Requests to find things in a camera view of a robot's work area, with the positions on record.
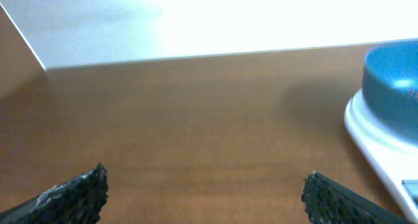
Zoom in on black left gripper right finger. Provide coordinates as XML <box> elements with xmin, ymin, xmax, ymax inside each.
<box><xmin>301</xmin><ymin>171</ymin><xmax>411</xmax><ymax>224</ymax></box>

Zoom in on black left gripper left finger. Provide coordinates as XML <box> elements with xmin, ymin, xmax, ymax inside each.
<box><xmin>1</xmin><ymin>163</ymin><xmax>109</xmax><ymax>224</ymax></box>

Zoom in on blue plastic bowl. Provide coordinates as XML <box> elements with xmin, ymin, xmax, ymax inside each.
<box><xmin>362</xmin><ymin>41</ymin><xmax>417</xmax><ymax>140</ymax></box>

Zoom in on white digital kitchen scale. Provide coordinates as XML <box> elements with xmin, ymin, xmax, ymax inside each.
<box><xmin>344</xmin><ymin>89</ymin><xmax>417</xmax><ymax>223</ymax></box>

